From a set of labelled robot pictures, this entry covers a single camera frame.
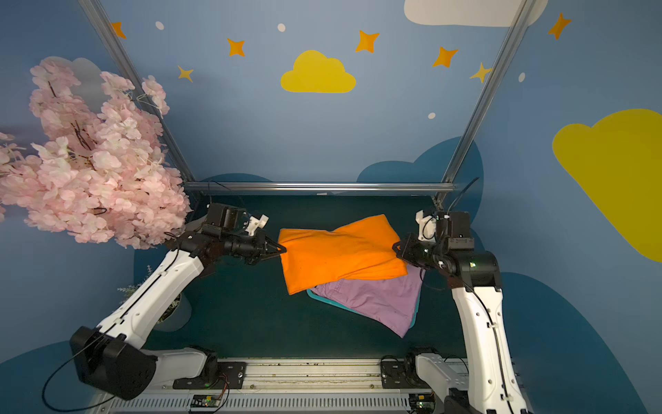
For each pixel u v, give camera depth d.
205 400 0.72
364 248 0.70
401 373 0.75
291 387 0.73
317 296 0.80
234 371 0.76
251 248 0.65
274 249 0.72
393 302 0.77
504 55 0.77
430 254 0.53
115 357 0.38
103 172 0.46
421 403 0.73
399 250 0.65
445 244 0.47
